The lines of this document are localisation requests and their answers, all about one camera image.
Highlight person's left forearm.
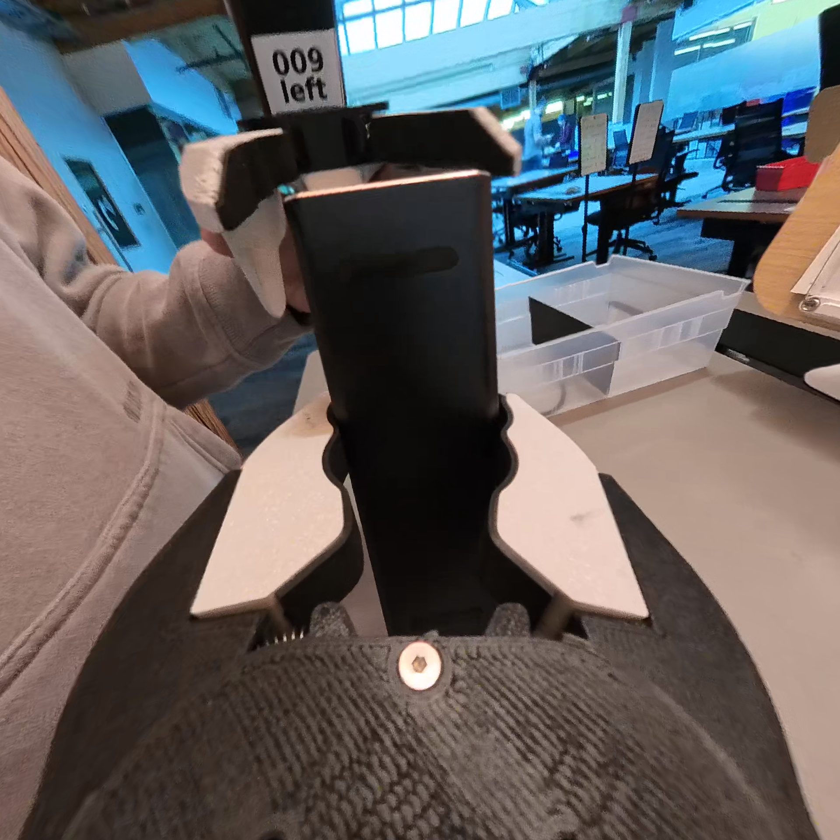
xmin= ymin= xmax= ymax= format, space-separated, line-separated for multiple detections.
xmin=59 ymin=239 xmax=312 ymax=409

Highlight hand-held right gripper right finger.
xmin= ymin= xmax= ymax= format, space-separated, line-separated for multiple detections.
xmin=489 ymin=394 xmax=651 ymax=635

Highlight person's left hand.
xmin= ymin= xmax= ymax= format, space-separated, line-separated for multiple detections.
xmin=199 ymin=209 xmax=312 ymax=315

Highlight paper sheet in plastic sleeve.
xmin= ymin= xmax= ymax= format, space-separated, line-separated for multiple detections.
xmin=791 ymin=226 xmax=840 ymax=314

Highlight clear plastic bin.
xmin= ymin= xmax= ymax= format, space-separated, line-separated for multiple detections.
xmin=495 ymin=256 xmax=753 ymax=418

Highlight dark glass door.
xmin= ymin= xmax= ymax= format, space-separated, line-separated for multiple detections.
xmin=104 ymin=108 xmax=206 ymax=238

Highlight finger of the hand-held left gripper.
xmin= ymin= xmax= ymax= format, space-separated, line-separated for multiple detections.
xmin=180 ymin=128 xmax=297 ymax=318
xmin=371 ymin=107 xmax=523 ymax=177

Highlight dark wall sign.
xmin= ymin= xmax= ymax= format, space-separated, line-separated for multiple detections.
xmin=64 ymin=157 xmax=143 ymax=252

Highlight black rectangular device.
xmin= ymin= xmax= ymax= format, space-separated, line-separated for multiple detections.
xmin=283 ymin=169 xmax=511 ymax=636

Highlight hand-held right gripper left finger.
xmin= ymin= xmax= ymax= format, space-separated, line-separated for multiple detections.
xmin=190 ymin=392 xmax=363 ymax=629

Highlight clipboard on stand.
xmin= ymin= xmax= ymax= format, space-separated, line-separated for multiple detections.
xmin=627 ymin=100 xmax=665 ymax=198
xmin=578 ymin=113 xmax=611 ymax=260

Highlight long wooden work table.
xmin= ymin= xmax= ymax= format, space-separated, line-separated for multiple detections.
xmin=492 ymin=166 xmax=658 ymax=271

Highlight person's grey hoodie torso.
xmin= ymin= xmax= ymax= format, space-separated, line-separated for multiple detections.
xmin=0 ymin=154 xmax=245 ymax=840

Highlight wooden board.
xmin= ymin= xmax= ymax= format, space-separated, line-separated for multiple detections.
xmin=753 ymin=141 xmax=840 ymax=329

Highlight black bar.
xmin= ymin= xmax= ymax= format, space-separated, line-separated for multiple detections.
xmin=715 ymin=308 xmax=840 ymax=395

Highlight black bin divider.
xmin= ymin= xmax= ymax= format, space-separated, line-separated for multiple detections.
xmin=528 ymin=297 xmax=622 ymax=399

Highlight red bin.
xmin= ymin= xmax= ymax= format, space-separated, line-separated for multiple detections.
xmin=755 ymin=156 xmax=823 ymax=193

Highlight black office chair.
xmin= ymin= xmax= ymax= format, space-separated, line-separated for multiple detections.
xmin=612 ymin=123 xmax=700 ymax=261
xmin=714 ymin=98 xmax=786 ymax=196

